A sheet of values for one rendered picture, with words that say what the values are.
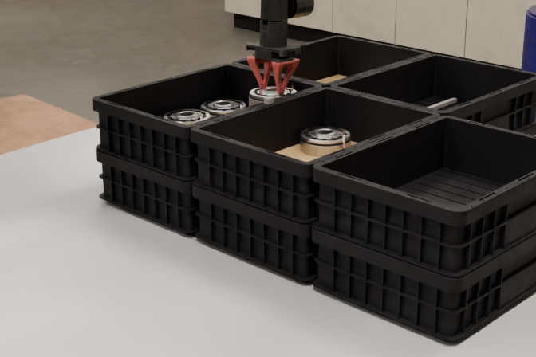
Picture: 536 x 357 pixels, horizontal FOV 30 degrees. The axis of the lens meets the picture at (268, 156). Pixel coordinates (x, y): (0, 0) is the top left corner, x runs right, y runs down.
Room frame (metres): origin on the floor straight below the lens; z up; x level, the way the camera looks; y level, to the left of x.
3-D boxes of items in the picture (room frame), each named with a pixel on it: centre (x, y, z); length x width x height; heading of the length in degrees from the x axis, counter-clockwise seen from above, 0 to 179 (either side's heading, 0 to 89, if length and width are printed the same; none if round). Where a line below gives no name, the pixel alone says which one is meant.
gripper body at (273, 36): (2.05, -0.01, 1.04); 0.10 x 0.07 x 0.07; 47
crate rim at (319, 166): (1.60, -0.31, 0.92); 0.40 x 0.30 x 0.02; 136
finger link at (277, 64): (2.04, -0.02, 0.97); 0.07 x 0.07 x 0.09; 47
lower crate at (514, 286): (1.60, -0.31, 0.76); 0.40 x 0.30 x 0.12; 136
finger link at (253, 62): (2.06, 0.00, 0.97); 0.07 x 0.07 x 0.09; 47
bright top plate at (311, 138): (1.94, -0.12, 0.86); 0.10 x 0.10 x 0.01
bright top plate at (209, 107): (2.15, 0.10, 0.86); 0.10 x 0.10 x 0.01
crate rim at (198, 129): (1.81, -0.10, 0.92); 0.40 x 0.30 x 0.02; 136
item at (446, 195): (1.60, -0.31, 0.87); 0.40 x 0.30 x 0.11; 136
